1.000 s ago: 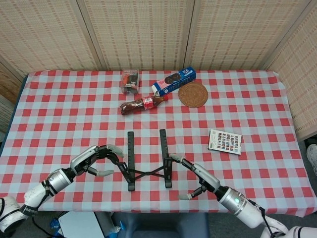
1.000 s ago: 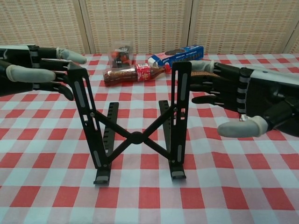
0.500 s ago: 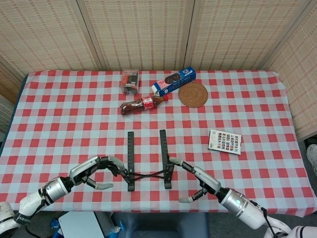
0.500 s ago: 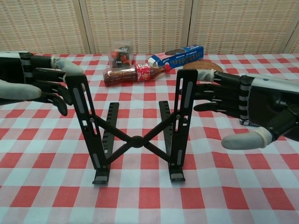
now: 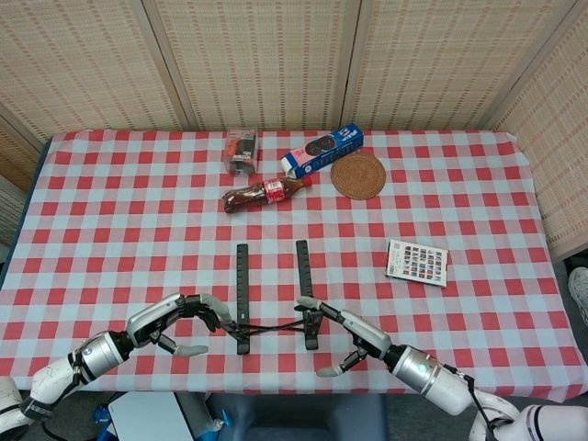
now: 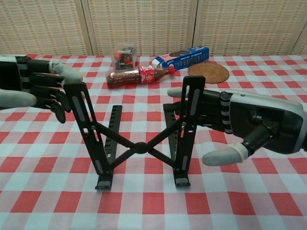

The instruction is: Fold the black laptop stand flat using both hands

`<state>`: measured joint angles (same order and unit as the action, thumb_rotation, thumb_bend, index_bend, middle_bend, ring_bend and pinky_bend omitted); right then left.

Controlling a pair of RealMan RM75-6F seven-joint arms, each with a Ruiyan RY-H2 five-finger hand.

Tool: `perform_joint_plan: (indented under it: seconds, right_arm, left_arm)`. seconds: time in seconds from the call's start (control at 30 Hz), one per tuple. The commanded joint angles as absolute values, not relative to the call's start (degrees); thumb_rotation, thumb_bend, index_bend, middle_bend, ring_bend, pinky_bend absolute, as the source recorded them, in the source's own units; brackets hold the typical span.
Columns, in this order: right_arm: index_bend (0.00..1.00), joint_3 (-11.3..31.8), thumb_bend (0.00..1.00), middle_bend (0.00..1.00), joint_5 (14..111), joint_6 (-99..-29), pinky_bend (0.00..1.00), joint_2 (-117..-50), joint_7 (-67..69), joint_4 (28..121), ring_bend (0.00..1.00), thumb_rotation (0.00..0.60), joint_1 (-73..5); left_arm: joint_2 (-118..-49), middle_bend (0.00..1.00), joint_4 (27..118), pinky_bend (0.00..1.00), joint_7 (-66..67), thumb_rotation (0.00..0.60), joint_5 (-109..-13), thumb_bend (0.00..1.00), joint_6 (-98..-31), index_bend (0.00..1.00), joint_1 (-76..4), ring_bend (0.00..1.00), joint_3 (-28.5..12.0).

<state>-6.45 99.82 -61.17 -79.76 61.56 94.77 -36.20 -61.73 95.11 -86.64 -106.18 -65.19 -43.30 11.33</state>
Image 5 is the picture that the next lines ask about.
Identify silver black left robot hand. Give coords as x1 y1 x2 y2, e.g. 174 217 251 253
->
124 292 235 358

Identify woven bamboo side screen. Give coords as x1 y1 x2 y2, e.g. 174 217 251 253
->
0 103 47 194
486 8 588 263

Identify blue cookie box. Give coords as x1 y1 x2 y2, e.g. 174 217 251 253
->
280 123 366 179

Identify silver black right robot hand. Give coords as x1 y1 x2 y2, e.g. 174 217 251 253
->
295 296 394 379

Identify white flat board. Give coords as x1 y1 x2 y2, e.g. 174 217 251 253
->
109 391 197 441

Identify round woven brown coaster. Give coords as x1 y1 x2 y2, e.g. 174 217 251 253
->
330 153 387 200

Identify cola bottle with red label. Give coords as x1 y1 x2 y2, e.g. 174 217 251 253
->
223 176 314 215

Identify woven bamboo folding screen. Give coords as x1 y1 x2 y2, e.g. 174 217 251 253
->
0 0 580 139

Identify white shoe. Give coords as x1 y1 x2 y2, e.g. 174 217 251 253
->
568 266 588 327

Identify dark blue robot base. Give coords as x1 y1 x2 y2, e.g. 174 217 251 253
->
206 393 390 441

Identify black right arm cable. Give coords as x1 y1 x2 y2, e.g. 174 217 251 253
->
443 365 496 434

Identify black folding stand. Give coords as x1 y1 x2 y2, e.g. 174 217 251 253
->
224 240 323 356

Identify clear plastic box red-black contents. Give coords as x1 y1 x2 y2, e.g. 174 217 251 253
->
223 129 262 177

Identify red white checked tablecloth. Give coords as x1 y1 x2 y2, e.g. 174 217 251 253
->
0 128 588 403

